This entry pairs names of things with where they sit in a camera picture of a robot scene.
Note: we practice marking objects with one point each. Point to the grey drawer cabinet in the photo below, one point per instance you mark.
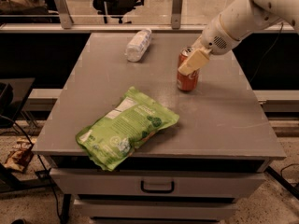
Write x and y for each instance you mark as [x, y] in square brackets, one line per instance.
[215, 154]

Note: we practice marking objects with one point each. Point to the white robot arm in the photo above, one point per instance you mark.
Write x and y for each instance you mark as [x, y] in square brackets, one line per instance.
[286, 10]

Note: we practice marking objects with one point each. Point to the crumpled brown snack wrapper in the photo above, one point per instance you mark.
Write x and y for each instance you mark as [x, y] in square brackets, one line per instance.
[20, 156]

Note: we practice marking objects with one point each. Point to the green rice chip bag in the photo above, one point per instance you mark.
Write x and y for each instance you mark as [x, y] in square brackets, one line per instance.
[123, 130]

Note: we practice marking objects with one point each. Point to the black drawer handle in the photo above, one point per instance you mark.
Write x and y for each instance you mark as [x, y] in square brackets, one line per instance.
[157, 188]

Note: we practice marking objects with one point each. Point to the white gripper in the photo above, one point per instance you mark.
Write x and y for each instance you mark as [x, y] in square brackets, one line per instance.
[215, 38]

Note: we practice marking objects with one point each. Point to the middle metal bracket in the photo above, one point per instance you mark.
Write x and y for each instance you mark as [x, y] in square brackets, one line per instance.
[176, 13]

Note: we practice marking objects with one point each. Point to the left metal bracket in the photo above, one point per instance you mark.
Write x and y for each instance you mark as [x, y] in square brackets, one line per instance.
[64, 15]

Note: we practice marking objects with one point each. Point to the black side table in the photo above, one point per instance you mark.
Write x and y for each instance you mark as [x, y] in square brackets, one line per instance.
[14, 94]

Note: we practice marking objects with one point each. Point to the clear plastic water bottle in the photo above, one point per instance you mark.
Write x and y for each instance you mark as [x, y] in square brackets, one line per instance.
[136, 48]

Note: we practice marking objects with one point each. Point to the metal bracket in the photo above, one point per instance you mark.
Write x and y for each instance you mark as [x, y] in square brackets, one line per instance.
[176, 13]
[64, 15]

